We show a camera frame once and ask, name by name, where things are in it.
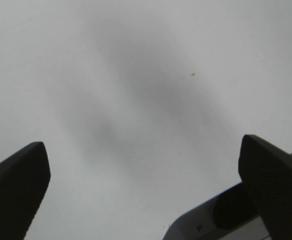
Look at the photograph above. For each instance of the white microwave door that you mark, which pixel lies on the white microwave door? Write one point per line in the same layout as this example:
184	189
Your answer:
231	215

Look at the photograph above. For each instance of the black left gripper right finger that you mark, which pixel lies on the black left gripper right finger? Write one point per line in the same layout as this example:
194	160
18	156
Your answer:
266	173

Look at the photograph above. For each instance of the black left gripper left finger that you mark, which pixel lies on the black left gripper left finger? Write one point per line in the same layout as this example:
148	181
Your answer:
24	179

